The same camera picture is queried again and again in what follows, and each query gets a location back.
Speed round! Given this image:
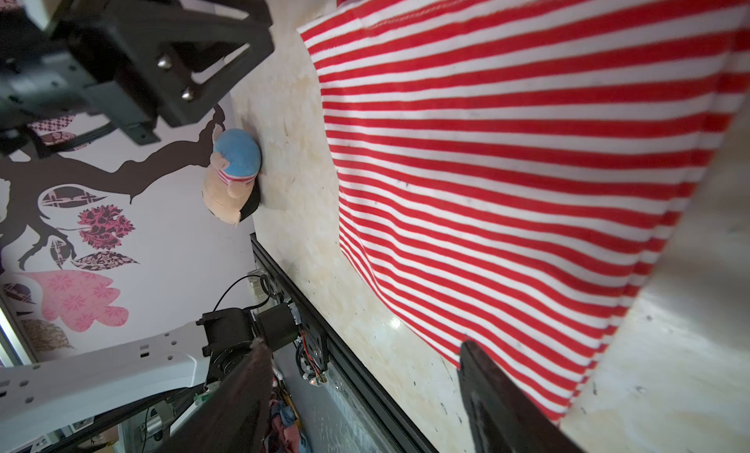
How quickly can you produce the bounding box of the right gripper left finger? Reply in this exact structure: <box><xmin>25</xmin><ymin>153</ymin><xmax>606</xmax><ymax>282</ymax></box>
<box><xmin>158</xmin><ymin>339</ymin><xmax>273</xmax><ymax>453</ymax></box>

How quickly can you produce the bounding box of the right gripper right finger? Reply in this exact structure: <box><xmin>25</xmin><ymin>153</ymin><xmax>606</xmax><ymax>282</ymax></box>
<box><xmin>458</xmin><ymin>341</ymin><xmax>583</xmax><ymax>453</ymax></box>

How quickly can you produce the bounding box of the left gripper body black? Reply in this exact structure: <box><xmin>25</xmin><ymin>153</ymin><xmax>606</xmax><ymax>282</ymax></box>
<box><xmin>1</xmin><ymin>9</ymin><xmax>117</xmax><ymax>128</ymax></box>

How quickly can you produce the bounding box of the red white striped tank top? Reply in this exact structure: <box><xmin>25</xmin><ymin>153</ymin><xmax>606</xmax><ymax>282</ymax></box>
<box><xmin>300</xmin><ymin>0</ymin><xmax>749</xmax><ymax>422</ymax></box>

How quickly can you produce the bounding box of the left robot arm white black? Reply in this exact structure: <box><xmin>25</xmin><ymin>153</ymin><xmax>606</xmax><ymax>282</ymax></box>
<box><xmin>1</xmin><ymin>0</ymin><xmax>273</xmax><ymax>450</ymax></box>

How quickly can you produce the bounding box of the plush doll blue hat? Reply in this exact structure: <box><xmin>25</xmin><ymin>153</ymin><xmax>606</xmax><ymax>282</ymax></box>
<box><xmin>201</xmin><ymin>129</ymin><xmax>262</xmax><ymax>226</ymax></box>

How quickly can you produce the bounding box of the thin black camera cable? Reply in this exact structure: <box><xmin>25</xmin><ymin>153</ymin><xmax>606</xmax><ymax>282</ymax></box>
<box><xmin>212</xmin><ymin>273</ymin><xmax>277</xmax><ymax>313</ymax></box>

